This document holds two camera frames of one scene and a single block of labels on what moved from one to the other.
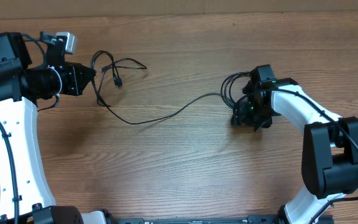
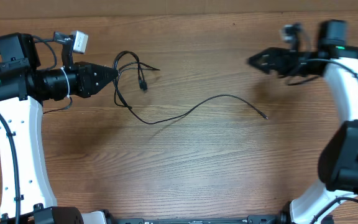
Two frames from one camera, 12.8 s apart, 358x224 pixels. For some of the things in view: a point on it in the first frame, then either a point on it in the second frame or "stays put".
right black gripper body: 255,114 -> 295,62
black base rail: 260,219 stays put
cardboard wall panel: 7,9 stays put
